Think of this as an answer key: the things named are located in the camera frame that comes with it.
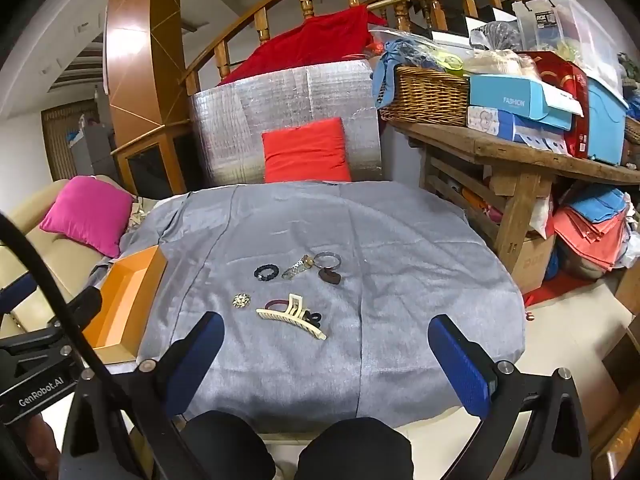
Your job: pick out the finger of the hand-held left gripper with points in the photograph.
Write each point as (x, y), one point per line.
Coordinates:
(85, 305)
(15, 295)

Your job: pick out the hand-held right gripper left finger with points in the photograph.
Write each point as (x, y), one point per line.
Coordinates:
(207, 345)

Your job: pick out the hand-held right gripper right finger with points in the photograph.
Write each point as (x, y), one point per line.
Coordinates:
(457, 365)

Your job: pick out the orange tray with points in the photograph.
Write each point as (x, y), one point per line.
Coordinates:
(125, 305)

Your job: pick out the pearl brooch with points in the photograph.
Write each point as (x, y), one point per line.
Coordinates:
(241, 301)

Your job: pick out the cream hair claw clip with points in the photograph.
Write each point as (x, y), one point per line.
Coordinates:
(285, 316)

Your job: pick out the black hair scrunchie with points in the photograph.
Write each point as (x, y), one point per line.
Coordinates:
(256, 275)

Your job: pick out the crystal hair clip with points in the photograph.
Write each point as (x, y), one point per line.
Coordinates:
(295, 267)

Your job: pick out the dark brown heart charm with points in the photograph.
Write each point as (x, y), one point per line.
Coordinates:
(330, 277)

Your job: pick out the person's left hand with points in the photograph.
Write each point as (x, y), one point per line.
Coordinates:
(37, 442)

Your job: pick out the cream sofa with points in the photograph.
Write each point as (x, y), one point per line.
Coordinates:
(45, 255)

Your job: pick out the pink cushion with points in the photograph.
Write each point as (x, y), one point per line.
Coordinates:
(85, 212)

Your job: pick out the grey cloth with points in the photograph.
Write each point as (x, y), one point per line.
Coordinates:
(400, 285)

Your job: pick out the person's left leg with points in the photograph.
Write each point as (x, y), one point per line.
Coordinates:
(225, 445)

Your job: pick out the person's leg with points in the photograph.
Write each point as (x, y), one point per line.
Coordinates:
(225, 445)
(355, 450)

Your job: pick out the cardboard box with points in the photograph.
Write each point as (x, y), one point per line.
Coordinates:
(532, 265)

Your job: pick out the person's right leg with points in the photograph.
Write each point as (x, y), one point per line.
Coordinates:
(355, 450)

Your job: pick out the stack of pink cloths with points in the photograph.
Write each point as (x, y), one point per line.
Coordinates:
(590, 232)

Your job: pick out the red cushion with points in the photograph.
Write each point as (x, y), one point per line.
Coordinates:
(305, 152)

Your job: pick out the wooden table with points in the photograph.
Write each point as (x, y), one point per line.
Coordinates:
(475, 147)

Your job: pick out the silver foil panel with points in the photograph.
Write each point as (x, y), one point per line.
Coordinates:
(225, 125)

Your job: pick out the white patterned box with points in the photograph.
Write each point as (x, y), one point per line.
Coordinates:
(495, 122)

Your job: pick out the curved wooden column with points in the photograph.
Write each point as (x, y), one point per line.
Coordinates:
(135, 60)

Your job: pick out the light blue shoebox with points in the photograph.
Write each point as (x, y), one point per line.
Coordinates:
(505, 100)

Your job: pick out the wicker basket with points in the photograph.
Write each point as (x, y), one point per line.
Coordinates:
(425, 97)

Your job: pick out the red gift box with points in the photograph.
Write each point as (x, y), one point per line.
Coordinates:
(570, 110)

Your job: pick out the blue plastic bin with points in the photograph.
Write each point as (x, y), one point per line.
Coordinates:
(607, 125)

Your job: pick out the blue cloth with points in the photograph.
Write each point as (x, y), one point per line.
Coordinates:
(395, 57)

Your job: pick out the red velvet cloth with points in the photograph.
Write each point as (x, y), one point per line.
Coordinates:
(310, 40)

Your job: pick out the wooden stair railing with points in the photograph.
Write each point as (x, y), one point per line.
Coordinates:
(305, 2)

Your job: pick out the clear plastic storage bin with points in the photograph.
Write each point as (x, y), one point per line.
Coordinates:
(570, 25)

